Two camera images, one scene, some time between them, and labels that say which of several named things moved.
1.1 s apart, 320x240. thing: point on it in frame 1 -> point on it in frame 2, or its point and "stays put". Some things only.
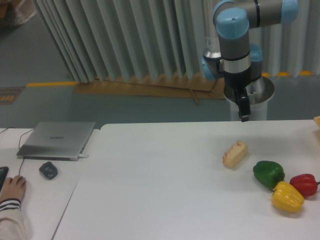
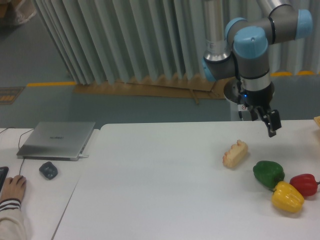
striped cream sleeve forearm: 11,225 stays put
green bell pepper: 268,173 stays put
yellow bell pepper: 286,197 stays put
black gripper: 240,80 -> 262,98
